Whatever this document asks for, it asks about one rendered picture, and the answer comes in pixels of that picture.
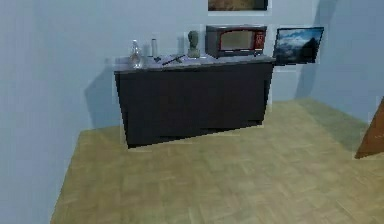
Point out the brown framed picture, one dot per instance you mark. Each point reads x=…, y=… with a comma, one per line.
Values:
x=237, y=4

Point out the clear glass bottle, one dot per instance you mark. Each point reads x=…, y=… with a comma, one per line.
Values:
x=135, y=55

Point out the dark microwave with red trim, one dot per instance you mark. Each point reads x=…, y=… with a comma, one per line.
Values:
x=236, y=40

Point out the black kitchen knife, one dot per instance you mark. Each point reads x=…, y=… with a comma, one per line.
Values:
x=173, y=60

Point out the grey-green bust statue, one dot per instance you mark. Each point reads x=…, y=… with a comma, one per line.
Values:
x=193, y=43

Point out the small black object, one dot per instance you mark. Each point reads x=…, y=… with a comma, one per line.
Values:
x=157, y=59

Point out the blue landscape framed picture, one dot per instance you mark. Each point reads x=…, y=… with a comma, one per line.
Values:
x=297, y=45

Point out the dark brown kitchen counter cabinet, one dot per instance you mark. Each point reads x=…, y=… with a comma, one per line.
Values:
x=193, y=100

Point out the grey cylinder shaker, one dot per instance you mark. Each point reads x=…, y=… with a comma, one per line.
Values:
x=154, y=47

